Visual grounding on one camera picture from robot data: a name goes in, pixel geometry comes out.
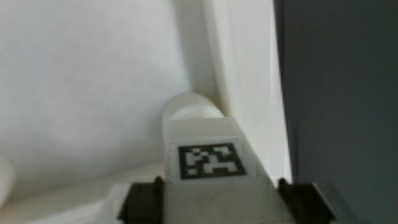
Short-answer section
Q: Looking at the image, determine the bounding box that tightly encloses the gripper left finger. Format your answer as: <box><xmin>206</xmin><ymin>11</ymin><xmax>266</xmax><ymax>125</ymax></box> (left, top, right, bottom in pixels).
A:
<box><xmin>117</xmin><ymin>177</ymin><xmax>165</xmax><ymax>224</ymax></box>

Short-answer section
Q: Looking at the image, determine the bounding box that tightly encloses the white square tabletop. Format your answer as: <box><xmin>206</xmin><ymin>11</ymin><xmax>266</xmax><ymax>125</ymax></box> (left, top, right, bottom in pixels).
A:
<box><xmin>0</xmin><ymin>0</ymin><xmax>291</xmax><ymax>224</ymax></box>

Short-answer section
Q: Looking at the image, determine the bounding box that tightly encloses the white leg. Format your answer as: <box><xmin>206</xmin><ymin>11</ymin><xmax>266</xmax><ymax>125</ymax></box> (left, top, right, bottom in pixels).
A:
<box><xmin>161</xmin><ymin>93</ymin><xmax>296</xmax><ymax>224</ymax></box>

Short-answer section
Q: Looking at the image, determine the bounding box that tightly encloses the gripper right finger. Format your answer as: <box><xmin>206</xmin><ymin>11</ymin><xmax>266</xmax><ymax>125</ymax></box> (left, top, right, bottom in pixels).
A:
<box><xmin>277</xmin><ymin>178</ymin><xmax>335</xmax><ymax>224</ymax></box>

